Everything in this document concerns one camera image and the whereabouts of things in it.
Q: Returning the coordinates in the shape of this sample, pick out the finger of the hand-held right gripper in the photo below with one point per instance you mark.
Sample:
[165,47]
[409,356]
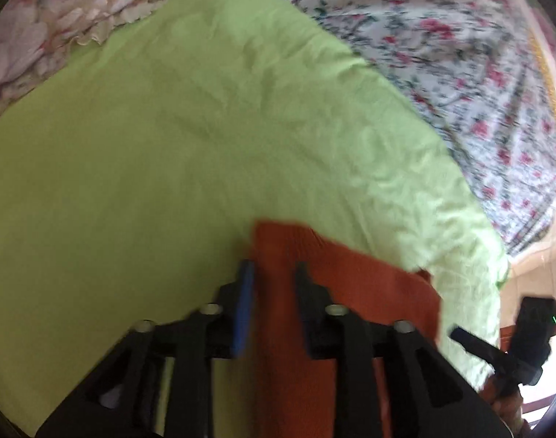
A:
[476,344]

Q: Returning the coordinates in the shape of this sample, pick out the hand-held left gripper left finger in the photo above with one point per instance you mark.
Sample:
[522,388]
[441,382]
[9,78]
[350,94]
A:
[242,310]

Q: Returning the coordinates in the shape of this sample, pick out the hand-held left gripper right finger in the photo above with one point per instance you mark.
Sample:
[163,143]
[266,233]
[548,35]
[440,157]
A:
[307,303]

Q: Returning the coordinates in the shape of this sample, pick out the orange knit sweater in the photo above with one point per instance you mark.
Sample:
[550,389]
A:
[396,301]

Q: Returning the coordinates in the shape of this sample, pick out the person's right hand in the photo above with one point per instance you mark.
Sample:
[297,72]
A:
[503,408]

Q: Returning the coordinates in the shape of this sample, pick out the light green bed sheet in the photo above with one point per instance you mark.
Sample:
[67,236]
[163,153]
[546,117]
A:
[191,146]

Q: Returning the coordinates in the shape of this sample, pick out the white pink-flowered quilt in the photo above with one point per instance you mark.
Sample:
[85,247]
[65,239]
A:
[442,54]

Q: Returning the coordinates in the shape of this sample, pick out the pastel floral ruffled pillow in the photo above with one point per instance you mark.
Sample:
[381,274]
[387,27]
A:
[54,18]

